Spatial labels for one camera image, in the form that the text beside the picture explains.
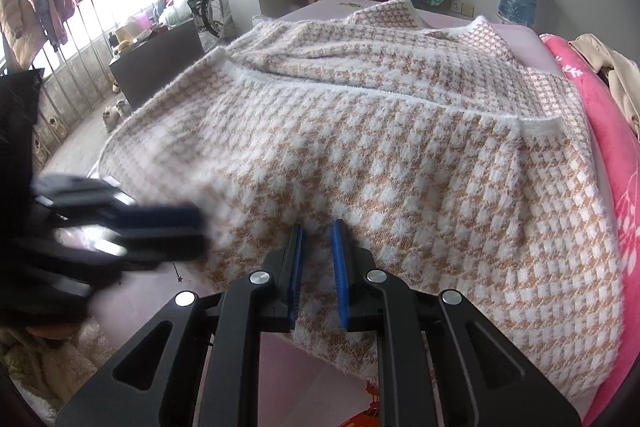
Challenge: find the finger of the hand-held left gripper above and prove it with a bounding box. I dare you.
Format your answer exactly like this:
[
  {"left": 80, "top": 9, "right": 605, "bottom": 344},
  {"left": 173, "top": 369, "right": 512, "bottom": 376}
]
[
  {"left": 30, "top": 174, "right": 206, "bottom": 238},
  {"left": 50, "top": 232, "right": 210, "bottom": 272}
]

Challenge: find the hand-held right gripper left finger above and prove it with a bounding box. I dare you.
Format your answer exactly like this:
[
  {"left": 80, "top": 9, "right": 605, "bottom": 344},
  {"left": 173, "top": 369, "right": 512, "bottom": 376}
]
[{"left": 54, "top": 223, "right": 306, "bottom": 427}]

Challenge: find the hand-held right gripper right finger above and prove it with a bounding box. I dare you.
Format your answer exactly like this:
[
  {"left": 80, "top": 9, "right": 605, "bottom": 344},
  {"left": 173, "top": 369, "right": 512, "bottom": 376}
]
[{"left": 332, "top": 219, "right": 583, "bottom": 427}]

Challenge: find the beige houndstooth knit coat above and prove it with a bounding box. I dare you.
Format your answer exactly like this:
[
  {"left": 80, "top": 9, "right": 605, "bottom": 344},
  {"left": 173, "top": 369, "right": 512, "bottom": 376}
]
[{"left": 97, "top": 0, "right": 626, "bottom": 400}]

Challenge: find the cream fleece garment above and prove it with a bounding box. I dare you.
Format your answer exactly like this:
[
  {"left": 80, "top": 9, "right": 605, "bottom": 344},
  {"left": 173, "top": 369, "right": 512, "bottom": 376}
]
[{"left": 0, "top": 317, "right": 118, "bottom": 425}]

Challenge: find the dark cloth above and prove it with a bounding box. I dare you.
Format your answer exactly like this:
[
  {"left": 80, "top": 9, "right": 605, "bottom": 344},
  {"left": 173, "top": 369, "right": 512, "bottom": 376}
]
[{"left": 0, "top": 69, "right": 46, "bottom": 228}]

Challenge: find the dark cabinet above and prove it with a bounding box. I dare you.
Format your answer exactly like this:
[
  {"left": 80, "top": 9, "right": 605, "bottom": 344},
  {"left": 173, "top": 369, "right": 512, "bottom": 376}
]
[{"left": 109, "top": 21, "right": 206, "bottom": 110}]

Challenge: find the metal window railing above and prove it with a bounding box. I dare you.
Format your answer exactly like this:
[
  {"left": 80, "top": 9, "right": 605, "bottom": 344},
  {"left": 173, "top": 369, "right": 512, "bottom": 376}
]
[{"left": 0, "top": 0, "right": 176, "bottom": 158}]

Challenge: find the white plastic bag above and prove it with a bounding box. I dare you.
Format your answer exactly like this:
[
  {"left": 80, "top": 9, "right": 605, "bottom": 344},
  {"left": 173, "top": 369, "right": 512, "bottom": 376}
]
[{"left": 157, "top": 4, "right": 191, "bottom": 28}]

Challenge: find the cream hanging coat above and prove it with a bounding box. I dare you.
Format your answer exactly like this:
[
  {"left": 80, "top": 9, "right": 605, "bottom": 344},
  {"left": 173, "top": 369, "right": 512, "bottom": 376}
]
[{"left": 0, "top": 0, "right": 38, "bottom": 70}]

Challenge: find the pink floral blanket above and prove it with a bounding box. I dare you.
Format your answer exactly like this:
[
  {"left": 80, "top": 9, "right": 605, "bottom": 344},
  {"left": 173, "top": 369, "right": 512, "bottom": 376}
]
[{"left": 540, "top": 33, "right": 640, "bottom": 427}]

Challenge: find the beige garment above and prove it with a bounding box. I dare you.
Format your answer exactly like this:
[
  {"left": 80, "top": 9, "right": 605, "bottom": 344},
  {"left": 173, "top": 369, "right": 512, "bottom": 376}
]
[{"left": 570, "top": 33, "right": 640, "bottom": 138}]

